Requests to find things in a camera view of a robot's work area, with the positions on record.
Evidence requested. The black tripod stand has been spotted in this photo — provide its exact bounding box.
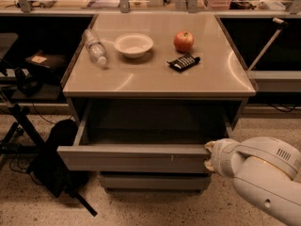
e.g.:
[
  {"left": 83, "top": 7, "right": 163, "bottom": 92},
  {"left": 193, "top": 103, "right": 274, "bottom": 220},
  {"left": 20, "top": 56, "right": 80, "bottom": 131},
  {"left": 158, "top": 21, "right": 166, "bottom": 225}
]
[{"left": 0, "top": 90, "right": 44, "bottom": 155}]

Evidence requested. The white leaning stick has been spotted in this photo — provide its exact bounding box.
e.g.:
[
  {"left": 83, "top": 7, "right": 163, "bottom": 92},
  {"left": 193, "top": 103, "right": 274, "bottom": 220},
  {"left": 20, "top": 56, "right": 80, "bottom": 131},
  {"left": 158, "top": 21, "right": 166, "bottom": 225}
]
[{"left": 248, "top": 18, "right": 288, "bottom": 71}]

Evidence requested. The grey drawer cabinet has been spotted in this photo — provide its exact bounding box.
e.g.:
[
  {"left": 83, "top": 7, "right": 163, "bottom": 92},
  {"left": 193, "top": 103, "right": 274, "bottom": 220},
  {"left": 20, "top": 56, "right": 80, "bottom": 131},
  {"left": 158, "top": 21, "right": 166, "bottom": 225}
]
[{"left": 59, "top": 11, "right": 259, "bottom": 195}]

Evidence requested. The grey drawer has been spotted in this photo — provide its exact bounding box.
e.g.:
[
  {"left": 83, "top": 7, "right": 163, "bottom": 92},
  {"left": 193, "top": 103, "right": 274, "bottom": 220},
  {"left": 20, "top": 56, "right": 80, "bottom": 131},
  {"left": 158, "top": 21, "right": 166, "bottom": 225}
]
[
  {"left": 99, "top": 172, "right": 211, "bottom": 191},
  {"left": 58, "top": 100, "right": 231, "bottom": 174}
]

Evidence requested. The red apple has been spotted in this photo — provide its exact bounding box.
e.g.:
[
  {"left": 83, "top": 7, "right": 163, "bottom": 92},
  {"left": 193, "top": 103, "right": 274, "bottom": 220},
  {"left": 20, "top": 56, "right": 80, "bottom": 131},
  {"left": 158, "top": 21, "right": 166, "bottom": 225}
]
[{"left": 173, "top": 30, "right": 194, "bottom": 53}]

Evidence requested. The grey top drawer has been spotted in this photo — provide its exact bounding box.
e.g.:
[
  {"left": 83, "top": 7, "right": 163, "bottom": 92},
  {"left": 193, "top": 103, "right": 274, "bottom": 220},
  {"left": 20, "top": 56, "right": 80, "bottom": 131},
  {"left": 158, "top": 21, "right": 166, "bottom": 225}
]
[{"left": 58, "top": 100, "right": 231, "bottom": 174}]

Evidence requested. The black snack bar wrapper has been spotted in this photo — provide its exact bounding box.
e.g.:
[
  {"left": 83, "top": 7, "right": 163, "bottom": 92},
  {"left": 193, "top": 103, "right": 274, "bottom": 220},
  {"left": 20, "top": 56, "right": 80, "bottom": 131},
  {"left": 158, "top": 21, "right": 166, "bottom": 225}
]
[{"left": 167, "top": 53, "right": 200, "bottom": 73}]

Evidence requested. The black backpack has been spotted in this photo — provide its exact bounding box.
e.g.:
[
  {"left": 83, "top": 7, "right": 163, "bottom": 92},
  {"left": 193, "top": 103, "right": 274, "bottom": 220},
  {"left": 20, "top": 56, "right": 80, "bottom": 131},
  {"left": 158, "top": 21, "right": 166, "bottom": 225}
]
[{"left": 25, "top": 119, "right": 98, "bottom": 218}]

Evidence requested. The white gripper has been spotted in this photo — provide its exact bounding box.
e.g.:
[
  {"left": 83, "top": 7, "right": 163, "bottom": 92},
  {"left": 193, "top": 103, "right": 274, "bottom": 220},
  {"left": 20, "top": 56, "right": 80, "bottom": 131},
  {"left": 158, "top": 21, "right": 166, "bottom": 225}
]
[{"left": 204, "top": 138, "right": 246, "bottom": 178}]

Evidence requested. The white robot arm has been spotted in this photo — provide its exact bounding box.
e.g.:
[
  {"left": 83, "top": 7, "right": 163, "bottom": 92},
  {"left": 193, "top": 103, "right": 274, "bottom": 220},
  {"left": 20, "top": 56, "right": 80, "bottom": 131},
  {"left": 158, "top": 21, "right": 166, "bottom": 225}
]
[{"left": 204, "top": 137, "right": 301, "bottom": 226}]

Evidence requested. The grey bottom drawer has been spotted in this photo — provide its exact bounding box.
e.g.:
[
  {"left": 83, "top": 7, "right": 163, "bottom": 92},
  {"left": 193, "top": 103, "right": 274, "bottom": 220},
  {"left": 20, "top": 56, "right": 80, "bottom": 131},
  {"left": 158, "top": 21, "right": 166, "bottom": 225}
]
[{"left": 99, "top": 172, "right": 211, "bottom": 191}]

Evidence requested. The white bowl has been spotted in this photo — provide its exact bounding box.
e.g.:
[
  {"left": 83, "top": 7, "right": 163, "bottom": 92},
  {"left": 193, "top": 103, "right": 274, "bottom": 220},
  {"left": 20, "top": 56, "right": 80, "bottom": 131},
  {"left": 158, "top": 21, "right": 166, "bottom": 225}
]
[{"left": 114, "top": 33, "right": 153, "bottom": 58}]

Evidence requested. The black box with label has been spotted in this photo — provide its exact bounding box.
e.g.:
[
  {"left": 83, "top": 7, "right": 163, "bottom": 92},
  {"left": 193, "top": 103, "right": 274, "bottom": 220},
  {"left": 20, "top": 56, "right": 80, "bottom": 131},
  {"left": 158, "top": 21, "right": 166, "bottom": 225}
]
[{"left": 24, "top": 51, "right": 69, "bottom": 80}]

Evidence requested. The clear plastic water bottle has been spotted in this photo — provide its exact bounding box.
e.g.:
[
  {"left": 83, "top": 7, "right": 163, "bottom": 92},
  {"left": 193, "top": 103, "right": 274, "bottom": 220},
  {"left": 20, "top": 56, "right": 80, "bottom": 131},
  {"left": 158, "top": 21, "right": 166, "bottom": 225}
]
[{"left": 83, "top": 29, "right": 107, "bottom": 68}]

